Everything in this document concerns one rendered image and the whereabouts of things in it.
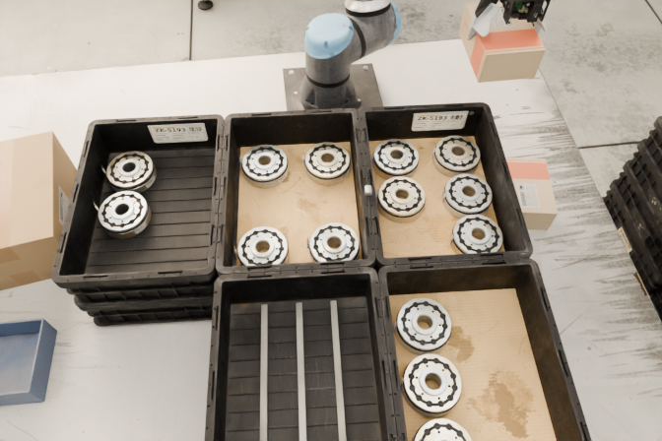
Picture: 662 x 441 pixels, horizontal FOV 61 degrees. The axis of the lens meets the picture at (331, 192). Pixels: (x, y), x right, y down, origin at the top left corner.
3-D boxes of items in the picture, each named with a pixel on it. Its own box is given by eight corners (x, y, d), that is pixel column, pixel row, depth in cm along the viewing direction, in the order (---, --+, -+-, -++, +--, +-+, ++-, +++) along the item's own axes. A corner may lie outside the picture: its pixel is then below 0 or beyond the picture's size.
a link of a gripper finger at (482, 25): (464, 49, 110) (499, 15, 104) (456, 30, 113) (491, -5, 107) (475, 55, 111) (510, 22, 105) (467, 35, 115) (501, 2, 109)
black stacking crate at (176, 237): (107, 154, 134) (91, 121, 124) (231, 148, 135) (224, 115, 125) (74, 308, 111) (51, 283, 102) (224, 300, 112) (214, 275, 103)
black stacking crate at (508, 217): (357, 142, 136) (359, 109, 126) (477, 136, 137) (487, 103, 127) (373, 291, 113) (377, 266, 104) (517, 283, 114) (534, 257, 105)
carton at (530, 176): (547, 230, 134) (558, 214, 128) (497, 228, 135) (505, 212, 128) (536, 176, 143) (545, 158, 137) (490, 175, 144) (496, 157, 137)
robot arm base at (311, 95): (297, 81, 157) (296, 52, 149) (350, 77, 158) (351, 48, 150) (302, 119, 147) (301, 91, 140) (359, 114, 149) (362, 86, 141)
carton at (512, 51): (458, 31, 123) (465, 3, 117) (510, 28, 124) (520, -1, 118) (478, 83, 114) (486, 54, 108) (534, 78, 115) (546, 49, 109)
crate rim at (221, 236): (226, 120, 127) (225, 113, 125) (357, 114, 128) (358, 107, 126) (217, 280, 104) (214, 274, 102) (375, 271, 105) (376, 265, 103)
